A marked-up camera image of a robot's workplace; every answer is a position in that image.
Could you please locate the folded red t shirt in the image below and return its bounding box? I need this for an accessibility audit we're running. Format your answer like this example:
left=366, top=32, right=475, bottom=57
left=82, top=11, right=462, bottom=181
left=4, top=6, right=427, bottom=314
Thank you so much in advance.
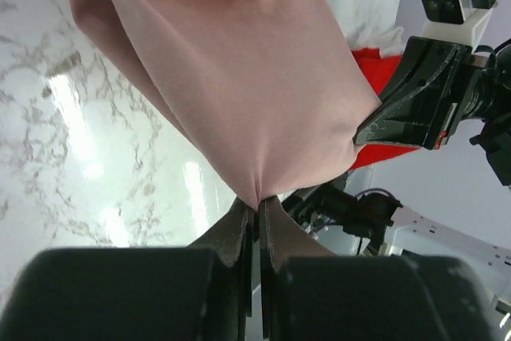
left=349, top=48, right=417, bottom=171

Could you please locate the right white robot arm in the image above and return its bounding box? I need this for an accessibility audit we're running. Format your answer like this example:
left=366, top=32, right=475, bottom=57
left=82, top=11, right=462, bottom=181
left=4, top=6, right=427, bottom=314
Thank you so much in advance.
left=283, top=0, right=510, bottom=313

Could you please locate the folded white t shirt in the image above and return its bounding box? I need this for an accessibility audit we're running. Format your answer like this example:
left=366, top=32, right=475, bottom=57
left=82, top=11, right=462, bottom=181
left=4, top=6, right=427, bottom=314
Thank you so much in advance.
left=347, top=26, right=406, bottom=58

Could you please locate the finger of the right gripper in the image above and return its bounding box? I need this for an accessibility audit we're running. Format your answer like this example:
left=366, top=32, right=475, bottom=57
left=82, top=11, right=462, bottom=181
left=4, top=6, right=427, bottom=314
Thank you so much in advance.
left=354, top=97, right=435, bottom=147

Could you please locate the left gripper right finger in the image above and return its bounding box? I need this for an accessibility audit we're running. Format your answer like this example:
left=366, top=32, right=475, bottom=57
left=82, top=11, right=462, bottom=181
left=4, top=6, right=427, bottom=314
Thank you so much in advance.
left=258, top=196, right=335, bottom=340

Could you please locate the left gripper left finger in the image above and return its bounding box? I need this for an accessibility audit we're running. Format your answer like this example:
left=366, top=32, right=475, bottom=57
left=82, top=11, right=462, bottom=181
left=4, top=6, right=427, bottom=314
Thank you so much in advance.
left=189, top=199, right=255, bottom=340

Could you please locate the pink t shirt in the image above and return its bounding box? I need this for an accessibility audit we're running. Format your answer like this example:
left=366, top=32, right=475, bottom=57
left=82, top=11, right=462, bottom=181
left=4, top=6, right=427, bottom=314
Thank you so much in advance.
left=70, top=0, right=379, bottom=207

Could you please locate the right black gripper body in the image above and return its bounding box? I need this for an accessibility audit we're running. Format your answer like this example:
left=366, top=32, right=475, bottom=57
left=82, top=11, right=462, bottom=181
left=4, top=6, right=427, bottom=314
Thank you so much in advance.
left=379, top=37, right=475, bottom=149

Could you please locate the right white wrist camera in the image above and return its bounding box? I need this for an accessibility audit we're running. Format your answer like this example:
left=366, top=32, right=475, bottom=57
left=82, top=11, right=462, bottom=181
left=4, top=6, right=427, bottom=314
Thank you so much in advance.
left=420, top=0, right=493, bottom=50

